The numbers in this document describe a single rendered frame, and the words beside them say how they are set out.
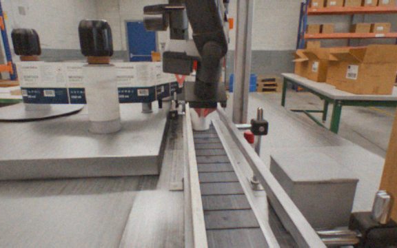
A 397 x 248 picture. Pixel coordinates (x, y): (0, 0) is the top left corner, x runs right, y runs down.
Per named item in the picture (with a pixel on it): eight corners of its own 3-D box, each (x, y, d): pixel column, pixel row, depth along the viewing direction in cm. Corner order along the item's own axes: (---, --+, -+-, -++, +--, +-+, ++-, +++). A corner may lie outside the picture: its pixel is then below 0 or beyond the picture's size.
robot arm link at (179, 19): (186, 5, 67) (189, 9, 72) (161, 6, 68) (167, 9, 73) (187, 32, 69) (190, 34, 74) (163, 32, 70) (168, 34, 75)
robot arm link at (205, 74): (224, 63, 49) (225, 45, 52) (189, 58, 49) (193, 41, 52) (219, 87, 54) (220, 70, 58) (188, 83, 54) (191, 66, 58)
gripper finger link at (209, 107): (186, 106, 69) (187, 82, 62) (211, 106, 70) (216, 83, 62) (187, 125, 65) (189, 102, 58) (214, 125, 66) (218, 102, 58)
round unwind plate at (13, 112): (21, 104, 108) (21, 101, 107) (94, 102, 110) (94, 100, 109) (-39, 123, 78) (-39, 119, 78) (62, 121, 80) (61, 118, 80)
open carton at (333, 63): (311, 83, 271) (316, 47, 261) (362, 83, 266) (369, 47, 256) (327, 88, 228) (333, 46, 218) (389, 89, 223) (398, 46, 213)
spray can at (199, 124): (190, 127, 74) (189, 56, 68) (207, 126, 75) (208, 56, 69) (192, 132, 69) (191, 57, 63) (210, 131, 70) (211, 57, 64)
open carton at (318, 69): (298, 78, 312) (301, 47, 301) (335, 79, 308) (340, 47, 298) (308, 82, 275) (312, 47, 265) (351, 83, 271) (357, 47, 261)
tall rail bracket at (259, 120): (227, 180, 53) (229, 105, 48) (260, 180, 53) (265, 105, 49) (229, 188, 50) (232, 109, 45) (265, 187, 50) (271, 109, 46)
